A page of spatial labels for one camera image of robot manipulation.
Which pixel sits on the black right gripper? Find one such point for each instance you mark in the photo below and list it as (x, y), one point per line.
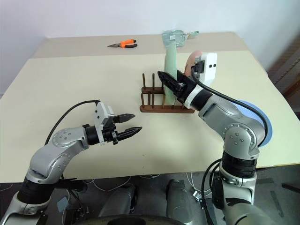
(187, 90)

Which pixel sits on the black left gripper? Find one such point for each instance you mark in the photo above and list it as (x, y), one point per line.
(110, 134)

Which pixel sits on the green plate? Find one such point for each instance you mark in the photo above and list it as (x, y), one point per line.
(170, 63)

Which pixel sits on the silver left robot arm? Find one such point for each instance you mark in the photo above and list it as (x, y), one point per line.
(47, 154)

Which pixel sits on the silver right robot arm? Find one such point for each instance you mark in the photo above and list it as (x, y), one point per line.
(239, 138)

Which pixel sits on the wooden dish rack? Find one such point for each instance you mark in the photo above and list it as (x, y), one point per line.
(164, 109)

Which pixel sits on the pink plate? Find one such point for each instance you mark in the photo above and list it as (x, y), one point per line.
(191, 61)

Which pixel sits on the clear plastic bag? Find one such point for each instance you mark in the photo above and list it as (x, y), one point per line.
(174, 37)

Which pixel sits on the grey rounded robot leg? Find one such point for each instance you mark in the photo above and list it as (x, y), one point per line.
(182, 197)
(119, 199)

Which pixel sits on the black rounded shape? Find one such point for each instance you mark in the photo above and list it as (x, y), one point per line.
(136, 220)

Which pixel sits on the blue plate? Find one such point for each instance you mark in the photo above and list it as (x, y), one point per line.
(269, 131)

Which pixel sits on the dark brown furniture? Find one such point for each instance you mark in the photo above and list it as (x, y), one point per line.
(288, 68)

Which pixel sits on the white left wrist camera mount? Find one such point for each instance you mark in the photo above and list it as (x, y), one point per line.
(99, 114)

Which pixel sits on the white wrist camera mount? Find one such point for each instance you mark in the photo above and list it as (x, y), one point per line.
(99, 114)
(211, 66)

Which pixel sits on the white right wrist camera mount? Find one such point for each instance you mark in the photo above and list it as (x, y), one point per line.
(211, 66)

